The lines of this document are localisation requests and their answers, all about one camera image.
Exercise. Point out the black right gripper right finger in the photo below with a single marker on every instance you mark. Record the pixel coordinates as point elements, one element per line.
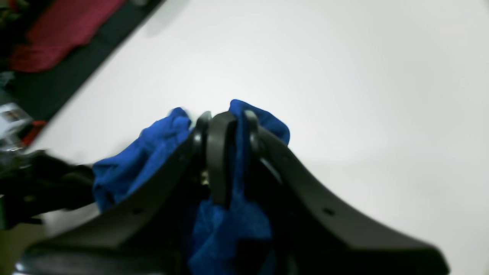
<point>314,232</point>

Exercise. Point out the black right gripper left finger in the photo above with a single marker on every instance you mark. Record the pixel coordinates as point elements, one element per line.
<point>126,239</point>

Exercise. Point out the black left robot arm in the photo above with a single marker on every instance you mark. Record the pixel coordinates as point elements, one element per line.
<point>38,183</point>

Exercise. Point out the black cloth cover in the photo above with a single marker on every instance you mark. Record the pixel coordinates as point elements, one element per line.
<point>42,95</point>

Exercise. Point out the red cloth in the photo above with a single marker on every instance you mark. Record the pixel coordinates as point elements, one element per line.
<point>64,26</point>

